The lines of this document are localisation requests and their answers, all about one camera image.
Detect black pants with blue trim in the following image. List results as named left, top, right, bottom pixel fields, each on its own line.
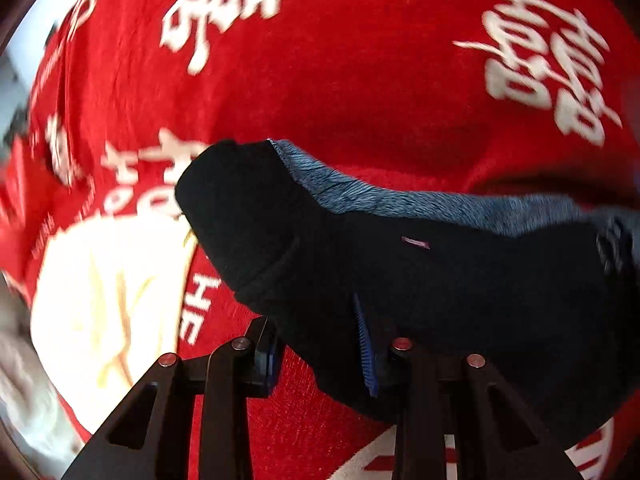
left=176, top=141, right=639, bottom=446

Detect white crumpled cloth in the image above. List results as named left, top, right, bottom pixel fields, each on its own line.
left=1, top=283, right=82, bottom=479

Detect cream folded garment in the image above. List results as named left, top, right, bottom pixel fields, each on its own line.
left=30, top=214, right=196, bottom=432

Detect red gift bag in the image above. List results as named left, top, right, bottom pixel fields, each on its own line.
left=1, top=138, right=60, bottom=282

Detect red wedding bedspread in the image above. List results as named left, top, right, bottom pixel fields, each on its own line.
left=2, top=0, right=639, bottom=479

